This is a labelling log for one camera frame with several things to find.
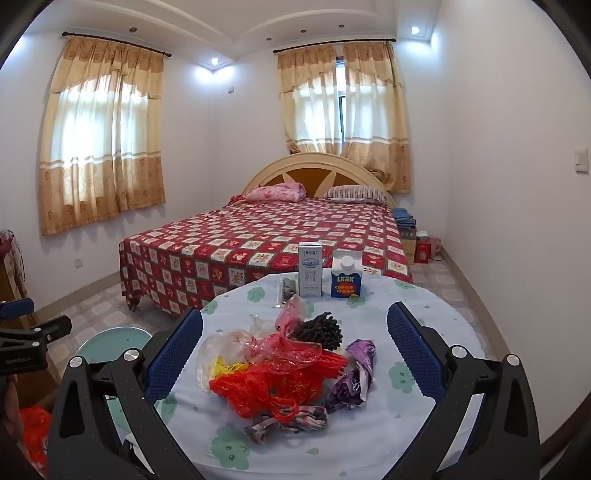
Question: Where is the striped pillow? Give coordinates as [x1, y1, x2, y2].
[325, 185, 387, 205]

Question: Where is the blue white gable carton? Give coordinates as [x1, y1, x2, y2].
[330, 255, 365, 298]

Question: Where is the cardboard box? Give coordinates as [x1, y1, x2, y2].
[399, 226, 419, 265]

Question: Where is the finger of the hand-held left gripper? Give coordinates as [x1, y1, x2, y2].
[0, 298, 36, 320]
[0, 315, 73, 345]

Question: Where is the red checked bedspread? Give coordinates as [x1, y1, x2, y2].
[119, 196, 414, 311]

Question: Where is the translucent red plastic bag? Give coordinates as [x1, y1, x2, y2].
[247, 295, 326, 370]

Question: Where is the wooden bed cream headboard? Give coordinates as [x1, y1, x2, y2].
[119, 153, 414, 312]

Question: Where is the small dark packet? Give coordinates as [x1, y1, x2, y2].
[276, 277, 297, 309]

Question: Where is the pink pillow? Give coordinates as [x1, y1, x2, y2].
[245, 181, 306, 203]

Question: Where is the round table with cloth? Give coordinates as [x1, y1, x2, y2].
[108, 272, 488, 480]

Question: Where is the tall white grey carton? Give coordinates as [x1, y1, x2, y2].
[298, 242, 323, 297]

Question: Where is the clear plastic bag yellow print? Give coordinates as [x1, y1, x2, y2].
[196, 314, 278, 393]

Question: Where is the purple white striped wrapper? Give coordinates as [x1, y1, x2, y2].
[243, 404, 329, 446]

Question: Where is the brown wooden cabinet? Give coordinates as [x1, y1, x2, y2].
[0, 231, 42, 324]

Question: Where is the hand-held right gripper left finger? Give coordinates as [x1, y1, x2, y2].
[47, 307, 206, 480]

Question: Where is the light blue waste bin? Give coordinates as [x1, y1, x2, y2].
[74, 325, 158, 370]

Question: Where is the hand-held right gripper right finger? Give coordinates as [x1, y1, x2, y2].
[386, 301, 541, 480]

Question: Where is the narrow beige window curtain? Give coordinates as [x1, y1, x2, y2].
[276, 41, 411, 195]

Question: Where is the wide beige window curtain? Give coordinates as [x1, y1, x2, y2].
[39, 36, 166, 237]

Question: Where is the dark curtain rod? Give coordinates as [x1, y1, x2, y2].
[272, 39, 398, 55]
[62, 31, 172, 58]

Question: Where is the red mesh bag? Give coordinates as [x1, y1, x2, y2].
[318, 351, 349, 384]

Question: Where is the red plastic bag gold print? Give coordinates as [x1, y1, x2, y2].
[209, 332, 352, 423]

